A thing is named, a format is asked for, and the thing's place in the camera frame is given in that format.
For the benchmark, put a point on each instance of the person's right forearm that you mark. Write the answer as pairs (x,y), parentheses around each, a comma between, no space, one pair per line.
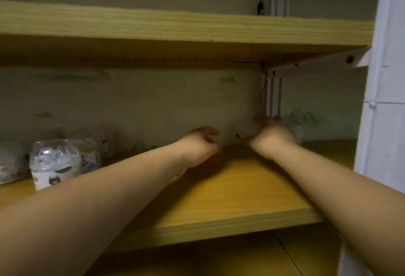
(354,199)

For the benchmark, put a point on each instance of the white metal shelf bracket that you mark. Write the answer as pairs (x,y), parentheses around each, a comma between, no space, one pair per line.
(319,63)

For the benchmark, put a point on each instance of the person's right hand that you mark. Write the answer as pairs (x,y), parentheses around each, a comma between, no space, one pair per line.
(272,141)

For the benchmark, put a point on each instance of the white metal upright post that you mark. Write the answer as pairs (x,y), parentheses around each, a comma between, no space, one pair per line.
(387,142)

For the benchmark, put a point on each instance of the person's left hand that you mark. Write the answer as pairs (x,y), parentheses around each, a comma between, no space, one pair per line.
(196,149)

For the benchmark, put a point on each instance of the person's left forearm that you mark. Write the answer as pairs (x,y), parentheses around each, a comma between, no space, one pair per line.
(79,215)

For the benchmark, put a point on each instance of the wooden shelf with blue labels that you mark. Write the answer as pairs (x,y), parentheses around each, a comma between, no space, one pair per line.
(237,196)

